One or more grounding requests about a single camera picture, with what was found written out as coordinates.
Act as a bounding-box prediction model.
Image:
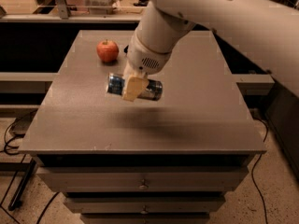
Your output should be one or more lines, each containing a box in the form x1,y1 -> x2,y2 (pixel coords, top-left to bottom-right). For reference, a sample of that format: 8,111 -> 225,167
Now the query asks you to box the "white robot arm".
121,0 -> 299,101

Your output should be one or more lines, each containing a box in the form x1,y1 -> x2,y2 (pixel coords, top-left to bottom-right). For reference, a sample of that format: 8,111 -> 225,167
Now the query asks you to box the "black cables left floor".
0,109 -> 60,224

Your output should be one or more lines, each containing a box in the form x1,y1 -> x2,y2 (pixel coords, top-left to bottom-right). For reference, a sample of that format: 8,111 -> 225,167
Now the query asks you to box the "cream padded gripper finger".
121,75 -> 150,102

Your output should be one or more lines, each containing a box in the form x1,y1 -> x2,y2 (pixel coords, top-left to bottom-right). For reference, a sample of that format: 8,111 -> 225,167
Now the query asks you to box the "metal railing shelf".
0,0 -> 144,23

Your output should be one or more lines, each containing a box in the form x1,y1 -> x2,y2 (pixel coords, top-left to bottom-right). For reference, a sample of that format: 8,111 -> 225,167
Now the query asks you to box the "blue silver redbull can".
107,73 -> 163,101

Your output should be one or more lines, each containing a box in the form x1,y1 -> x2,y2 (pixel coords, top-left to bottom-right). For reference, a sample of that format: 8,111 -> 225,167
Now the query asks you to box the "middle drawer with knob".
64,197 -> 225,214

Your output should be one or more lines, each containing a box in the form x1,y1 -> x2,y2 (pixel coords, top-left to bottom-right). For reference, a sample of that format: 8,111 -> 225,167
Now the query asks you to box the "dark chocolate bar wrapper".
123,45 -> 129,54

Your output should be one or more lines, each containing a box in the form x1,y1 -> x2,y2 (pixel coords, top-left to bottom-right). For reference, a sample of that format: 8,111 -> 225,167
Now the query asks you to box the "drawer with knob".
37,167 -> 249,192
64,197 -> 225,214

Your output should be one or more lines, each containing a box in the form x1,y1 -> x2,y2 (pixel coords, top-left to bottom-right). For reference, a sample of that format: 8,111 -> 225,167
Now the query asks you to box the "black cable right floor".
250,117 -> 270,224

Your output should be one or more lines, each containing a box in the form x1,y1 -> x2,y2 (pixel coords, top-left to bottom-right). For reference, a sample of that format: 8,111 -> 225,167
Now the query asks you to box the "grey drawer cabinet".
21,31 -> 265,224

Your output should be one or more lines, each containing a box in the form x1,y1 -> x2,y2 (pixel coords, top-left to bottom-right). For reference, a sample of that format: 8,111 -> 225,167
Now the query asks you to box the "red apple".
96,39 -> 119,63

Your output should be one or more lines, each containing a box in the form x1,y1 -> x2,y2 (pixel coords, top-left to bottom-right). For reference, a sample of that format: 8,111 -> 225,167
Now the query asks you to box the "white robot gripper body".
123,34 -> 171,78

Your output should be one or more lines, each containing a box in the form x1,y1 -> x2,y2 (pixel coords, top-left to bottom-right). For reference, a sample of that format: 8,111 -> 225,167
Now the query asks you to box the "top drawer with knob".
37,167 -> 249,192

